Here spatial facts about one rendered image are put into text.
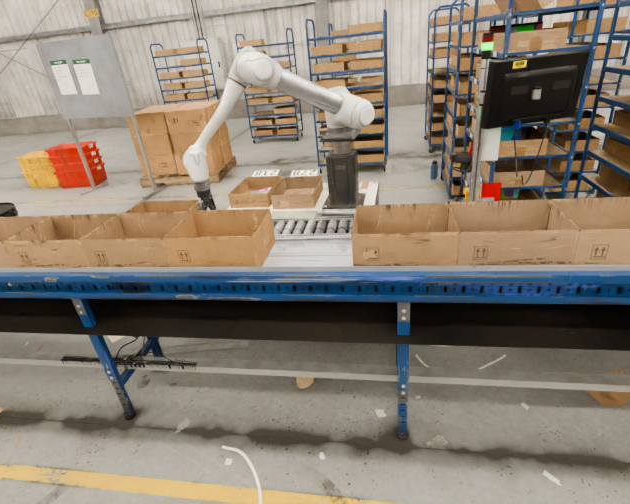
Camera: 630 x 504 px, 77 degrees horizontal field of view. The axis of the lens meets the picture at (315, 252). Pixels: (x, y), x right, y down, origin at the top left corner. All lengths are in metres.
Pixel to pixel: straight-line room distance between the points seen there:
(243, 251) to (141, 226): 0.69
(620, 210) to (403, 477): 1.42
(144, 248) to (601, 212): 1.88
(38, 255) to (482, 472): 2.17
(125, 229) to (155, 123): 4.27
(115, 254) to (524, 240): 1.63
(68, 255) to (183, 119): 4.31
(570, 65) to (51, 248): 2.49
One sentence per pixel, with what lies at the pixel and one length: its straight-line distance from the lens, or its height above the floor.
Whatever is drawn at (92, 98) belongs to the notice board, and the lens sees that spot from 6.42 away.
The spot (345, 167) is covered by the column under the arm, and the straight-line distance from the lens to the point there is 2.50.
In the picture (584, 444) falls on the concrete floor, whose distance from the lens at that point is 2.32.
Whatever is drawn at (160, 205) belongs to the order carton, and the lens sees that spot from 2.69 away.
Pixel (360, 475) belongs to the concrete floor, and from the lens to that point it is 2.02.
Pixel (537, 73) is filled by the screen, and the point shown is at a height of 1.48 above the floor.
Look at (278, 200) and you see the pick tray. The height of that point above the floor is 0.81.
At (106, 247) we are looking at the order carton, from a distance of 1.92.
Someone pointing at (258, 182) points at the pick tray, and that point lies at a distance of 3.09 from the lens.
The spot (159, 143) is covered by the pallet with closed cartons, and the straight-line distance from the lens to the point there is 6.42.
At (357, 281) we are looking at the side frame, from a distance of 1.52.
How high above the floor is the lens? 1.70
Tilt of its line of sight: 28 degrees down
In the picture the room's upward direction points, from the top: 6 degrees counter-clockwise
